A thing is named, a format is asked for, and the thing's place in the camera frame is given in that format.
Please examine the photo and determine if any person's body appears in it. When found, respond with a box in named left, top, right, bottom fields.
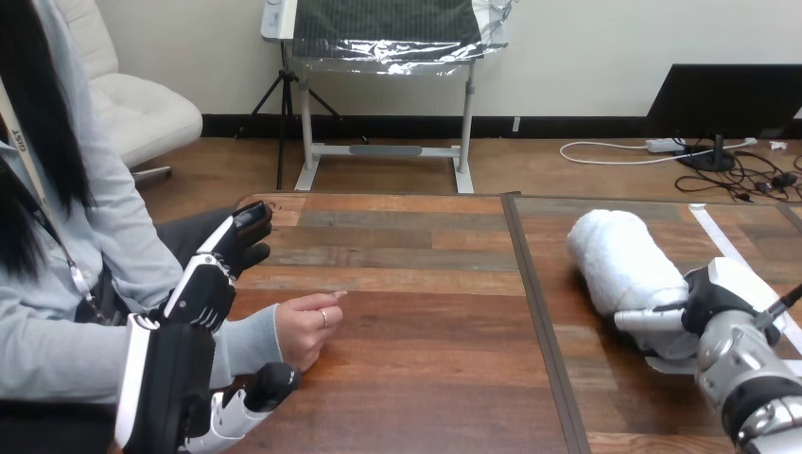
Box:
left=0, top=0, right=253, bottom=454

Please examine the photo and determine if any foil sheet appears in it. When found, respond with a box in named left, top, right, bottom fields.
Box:
left=290, top=0, right=514, bottom=78

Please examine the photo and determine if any white power cable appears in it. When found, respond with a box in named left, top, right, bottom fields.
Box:
left=558, top=136, right=759, bottom=166

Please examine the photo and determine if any white cushioned chair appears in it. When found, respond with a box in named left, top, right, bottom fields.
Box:
left=56, top=0, right=204, bottom=184

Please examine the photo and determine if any dark screen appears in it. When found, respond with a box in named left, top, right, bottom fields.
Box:
left=641, top=62, right=802, bottom=174

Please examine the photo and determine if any black tripod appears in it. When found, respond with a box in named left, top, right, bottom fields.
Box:
left=235, top=40, right=371, bottom=191

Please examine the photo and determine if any black cable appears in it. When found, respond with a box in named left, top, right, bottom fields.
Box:
left=753, top=283, right=802, bottom=331

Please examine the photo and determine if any white desk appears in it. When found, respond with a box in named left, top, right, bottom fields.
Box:
left=259, top=0, right=513, bottom=195

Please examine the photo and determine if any tangle of cables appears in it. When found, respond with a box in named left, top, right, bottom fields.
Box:
left=672, top=134, right=802, bottom=204

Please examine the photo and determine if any white power strip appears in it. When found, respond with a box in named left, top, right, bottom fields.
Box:
left=644, top=137, right=688, bottom=155

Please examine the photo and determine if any white towel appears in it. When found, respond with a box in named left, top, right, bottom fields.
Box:
left=566, top=209, right=701, bottom=363

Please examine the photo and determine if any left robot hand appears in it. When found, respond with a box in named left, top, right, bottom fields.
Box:
left=114, top=200, right=303, bottom=454

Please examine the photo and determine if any person's hand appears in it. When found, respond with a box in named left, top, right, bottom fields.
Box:
left=274, top=288, right=350, bottom=375

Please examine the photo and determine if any person's forearm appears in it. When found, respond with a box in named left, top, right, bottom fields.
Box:
left=0, top=303, right=285, bottom=404

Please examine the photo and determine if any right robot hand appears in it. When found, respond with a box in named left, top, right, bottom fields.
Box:
left=613, top=256, right=786, bottom=377

